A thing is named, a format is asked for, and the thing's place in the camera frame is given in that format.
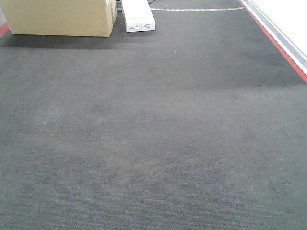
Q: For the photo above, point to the white long box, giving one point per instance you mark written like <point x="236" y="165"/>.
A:
<point x="138" y="16"/>

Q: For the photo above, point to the large cardboard box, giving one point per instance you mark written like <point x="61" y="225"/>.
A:
<point x="88" y="18"/>

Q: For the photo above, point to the white conveyor side rail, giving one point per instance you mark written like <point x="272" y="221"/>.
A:
<point x="285" y="24"/>

